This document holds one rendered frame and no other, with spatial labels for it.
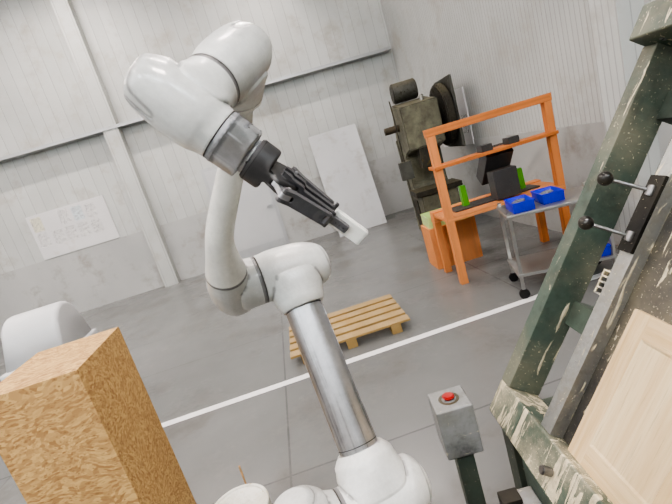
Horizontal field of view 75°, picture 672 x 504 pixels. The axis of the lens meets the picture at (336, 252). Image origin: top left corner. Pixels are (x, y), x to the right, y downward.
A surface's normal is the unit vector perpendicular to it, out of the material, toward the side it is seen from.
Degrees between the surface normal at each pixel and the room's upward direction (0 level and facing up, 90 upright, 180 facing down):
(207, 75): 68
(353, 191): 76
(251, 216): 90
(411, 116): 92
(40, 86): 90
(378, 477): 60
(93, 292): 90
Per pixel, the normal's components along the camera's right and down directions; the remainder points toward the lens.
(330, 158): 0.07, -0.04
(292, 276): 0.22, -0.22
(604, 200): 0.04, 0.22
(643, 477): -0.95, -0.28
